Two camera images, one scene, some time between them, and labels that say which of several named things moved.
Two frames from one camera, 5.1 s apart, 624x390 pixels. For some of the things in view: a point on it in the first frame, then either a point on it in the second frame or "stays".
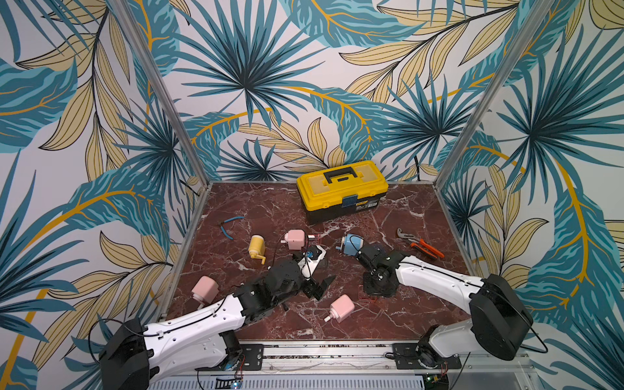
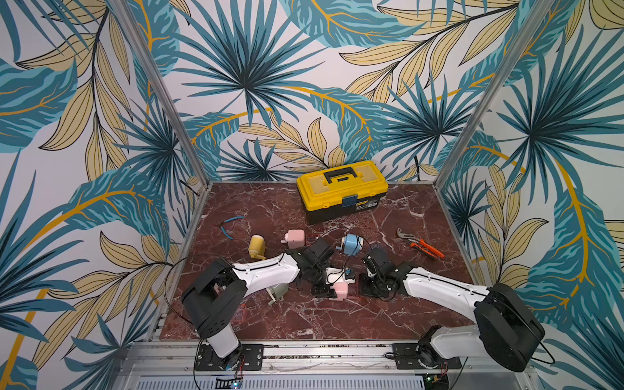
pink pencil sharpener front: x=340 y=308 → x=341 y=288
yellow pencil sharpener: x=257 y=248 stays
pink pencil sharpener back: x=296 y=239 stays
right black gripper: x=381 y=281 stays
